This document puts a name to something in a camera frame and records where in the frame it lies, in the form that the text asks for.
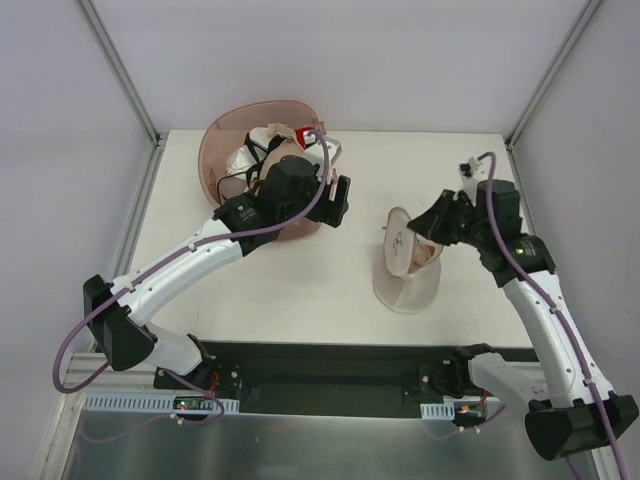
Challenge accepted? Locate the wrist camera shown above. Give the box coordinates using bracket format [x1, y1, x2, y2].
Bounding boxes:
[303, 130, 342, 167]
[458, 156, 488, 199]

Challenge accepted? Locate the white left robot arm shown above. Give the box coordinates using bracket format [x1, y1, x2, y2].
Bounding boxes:
[83, 155, 351, 389]

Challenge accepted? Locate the white bra black trim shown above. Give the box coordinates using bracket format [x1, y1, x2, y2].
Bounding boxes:
[217, 127, 282, 201]

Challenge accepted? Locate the pink bra inside bag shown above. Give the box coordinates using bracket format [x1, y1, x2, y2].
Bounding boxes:
[408, 235, 442, 274]

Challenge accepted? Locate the pink translucent plastic basket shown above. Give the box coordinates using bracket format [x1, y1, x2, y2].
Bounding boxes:
[199, 100, 332, 252]

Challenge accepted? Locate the left white cable duct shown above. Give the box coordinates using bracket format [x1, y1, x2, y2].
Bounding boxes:
[84, 393, 240, 415]

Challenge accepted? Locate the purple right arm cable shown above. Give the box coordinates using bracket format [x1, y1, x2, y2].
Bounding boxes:
[469, 151, 631, 480]

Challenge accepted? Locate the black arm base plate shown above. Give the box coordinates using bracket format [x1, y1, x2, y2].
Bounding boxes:
[153, 342, 526, 419]

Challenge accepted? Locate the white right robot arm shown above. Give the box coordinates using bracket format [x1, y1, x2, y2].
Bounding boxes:
[407, 180, 639, 460]

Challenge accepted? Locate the metal front sheet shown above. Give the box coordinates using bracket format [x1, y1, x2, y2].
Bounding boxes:
[34, 392, 631, 480]

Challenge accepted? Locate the red bra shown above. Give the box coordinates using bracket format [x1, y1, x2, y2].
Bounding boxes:
[294, 126, 318, 150]

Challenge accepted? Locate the white cable duct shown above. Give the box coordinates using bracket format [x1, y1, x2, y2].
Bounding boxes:
[420, 402, 456, 421]
[84, 393, 240, 415]

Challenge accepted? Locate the right aluminium frame post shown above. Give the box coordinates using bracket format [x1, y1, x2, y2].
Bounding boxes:
[505, 0, 605, 152]

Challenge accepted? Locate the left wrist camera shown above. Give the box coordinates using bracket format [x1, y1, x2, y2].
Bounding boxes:
[303, 130, 342, 167]

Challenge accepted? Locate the front aluminium frame rail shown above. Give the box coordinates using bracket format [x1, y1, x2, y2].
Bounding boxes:
[62, 349, 171, 394]

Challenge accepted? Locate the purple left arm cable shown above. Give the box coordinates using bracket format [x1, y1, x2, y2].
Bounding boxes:
[53, 128, 334, 426]

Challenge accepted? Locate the left aluminium frame post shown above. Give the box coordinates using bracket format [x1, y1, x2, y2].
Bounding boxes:
[74, 0, 162, 147]

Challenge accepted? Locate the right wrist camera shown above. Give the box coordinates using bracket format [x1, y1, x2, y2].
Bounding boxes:
[458, 156, 488, 199]

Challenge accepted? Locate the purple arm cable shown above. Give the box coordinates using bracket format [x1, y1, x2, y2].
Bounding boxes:
[53, 128, 334, 426]
[469, 151, 631, 480]

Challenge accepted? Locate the right white cable duct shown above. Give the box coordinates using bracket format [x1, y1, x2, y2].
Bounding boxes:
[420, 402, 456, 421]

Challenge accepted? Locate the white mesh laundry bag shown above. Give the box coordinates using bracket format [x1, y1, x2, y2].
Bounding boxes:
[372, 207, 444, 315]

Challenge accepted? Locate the aluminium frame post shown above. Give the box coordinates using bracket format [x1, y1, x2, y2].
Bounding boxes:
[505, 0, 605, 152]
[74, 0, 162, 147]

